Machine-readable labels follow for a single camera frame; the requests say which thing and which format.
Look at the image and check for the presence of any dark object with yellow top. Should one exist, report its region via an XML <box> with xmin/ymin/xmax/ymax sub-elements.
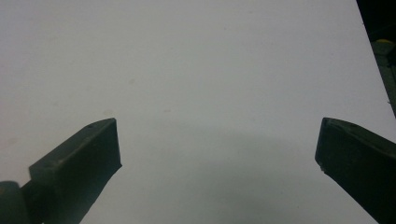
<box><xmin>370</xmin><ymin>38</ymin><xmax>396</xmax><ymax>118</ymax></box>

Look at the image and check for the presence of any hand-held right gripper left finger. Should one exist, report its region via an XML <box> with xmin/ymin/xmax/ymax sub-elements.
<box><xmin>21</xmin><ymin>117</ymin><xmax>122</xmax><ymax>224</ymax></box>

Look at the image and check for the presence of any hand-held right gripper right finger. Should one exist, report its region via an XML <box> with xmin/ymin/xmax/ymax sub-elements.
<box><xmin>314</xmin><ymin>117</ymin><xmax>396</xmax><ymax>224</ymax></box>

